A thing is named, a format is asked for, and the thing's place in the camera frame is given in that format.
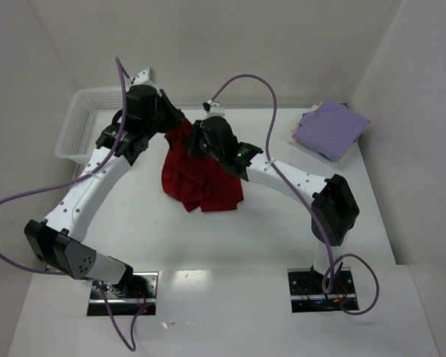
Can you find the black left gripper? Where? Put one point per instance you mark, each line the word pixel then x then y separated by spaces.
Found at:
pixel 169 114

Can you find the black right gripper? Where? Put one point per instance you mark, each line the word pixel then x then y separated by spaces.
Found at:
pixel 197 134

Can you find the red t-shirt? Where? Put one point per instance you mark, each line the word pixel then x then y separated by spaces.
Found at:
pixel 197 182

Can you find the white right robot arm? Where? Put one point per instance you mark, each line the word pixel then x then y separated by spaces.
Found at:
pixel 329 201

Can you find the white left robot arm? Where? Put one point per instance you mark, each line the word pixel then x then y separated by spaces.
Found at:
pixel 57 240

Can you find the white plastic laundry basket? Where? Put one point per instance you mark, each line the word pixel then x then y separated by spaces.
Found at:
pixel 89 113

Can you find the folded purple t-shirt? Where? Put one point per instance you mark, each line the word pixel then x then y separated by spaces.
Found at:
pixel 331 130

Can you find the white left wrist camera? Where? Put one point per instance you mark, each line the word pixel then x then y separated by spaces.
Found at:
pixel 145 77

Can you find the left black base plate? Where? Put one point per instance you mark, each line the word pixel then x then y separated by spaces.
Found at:
pixel 143 296

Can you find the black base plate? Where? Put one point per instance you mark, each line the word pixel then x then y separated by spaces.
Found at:
pixel 306 292
pixel 143 296

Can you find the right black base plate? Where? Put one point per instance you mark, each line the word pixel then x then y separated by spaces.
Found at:
pixel 306 292

